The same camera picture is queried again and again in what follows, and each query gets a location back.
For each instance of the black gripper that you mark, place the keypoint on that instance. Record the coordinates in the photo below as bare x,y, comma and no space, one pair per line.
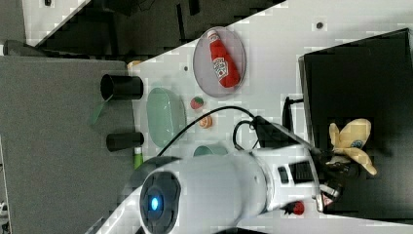
333,172

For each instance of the yellow plush peeled banana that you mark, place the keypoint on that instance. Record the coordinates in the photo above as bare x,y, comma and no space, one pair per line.
348,143

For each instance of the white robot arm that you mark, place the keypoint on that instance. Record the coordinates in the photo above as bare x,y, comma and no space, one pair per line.
214,192

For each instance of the toy strawberry near oven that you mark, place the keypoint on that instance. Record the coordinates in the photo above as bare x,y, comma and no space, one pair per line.
298,208

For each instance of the black toaster oven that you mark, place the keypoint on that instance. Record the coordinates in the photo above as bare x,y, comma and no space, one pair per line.
372,79

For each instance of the green metal mug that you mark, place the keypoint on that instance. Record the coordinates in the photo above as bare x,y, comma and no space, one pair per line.
210,149

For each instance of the toy orange slice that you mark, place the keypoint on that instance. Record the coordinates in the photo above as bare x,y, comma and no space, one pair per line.
206,122

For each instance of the red ketchup bottle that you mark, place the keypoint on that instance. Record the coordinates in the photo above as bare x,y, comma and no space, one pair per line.
223,64

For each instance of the toy strawberry near plate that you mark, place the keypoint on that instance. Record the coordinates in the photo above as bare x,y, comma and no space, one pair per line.
196,103

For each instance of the grey round plate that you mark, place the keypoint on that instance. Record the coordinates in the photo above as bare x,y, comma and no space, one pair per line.
202,64

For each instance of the green oval colander basket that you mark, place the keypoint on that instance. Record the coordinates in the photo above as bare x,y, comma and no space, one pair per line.
165,115

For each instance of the green marker pen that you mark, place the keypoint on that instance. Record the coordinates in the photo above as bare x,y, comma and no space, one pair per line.
137,157

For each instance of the lower black cylinder post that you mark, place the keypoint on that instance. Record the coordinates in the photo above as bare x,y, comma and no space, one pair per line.
116,142

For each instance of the black cylinder post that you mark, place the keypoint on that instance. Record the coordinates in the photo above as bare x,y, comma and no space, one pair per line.
116,142
121,87

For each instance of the upper black cylinder post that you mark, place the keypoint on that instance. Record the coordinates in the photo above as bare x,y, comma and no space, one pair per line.
121,87

